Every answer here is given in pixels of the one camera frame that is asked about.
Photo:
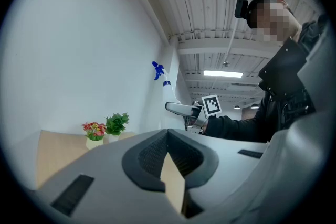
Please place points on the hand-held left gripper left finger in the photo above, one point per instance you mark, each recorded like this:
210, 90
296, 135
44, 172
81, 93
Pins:
105, 178

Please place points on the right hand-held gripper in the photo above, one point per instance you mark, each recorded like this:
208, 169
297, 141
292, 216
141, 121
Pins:
211, 105

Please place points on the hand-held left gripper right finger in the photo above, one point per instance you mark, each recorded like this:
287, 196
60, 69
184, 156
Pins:
223, 165

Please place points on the white spray bottle blue nozzle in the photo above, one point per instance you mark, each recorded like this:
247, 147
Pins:
168, 93

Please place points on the person's right forearm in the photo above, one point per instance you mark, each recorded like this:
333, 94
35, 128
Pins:
231, 128

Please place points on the red flowers in cream pot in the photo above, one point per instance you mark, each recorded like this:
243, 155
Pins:
94, 133

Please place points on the rectangular ceiling light panel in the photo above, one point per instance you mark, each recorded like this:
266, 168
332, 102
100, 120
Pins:
223, 74

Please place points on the green plant in white pot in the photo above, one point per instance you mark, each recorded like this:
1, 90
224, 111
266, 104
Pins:
116, 123

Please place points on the person's black jacket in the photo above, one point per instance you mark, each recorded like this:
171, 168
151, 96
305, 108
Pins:
288, 112

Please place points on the white ceiling pipe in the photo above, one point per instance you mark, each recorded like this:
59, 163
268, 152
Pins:
237, 8

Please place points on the person's head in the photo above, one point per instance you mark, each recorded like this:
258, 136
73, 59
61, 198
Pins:
273, 18

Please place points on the black head-worn camera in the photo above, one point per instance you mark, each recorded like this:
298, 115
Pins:
241, 8

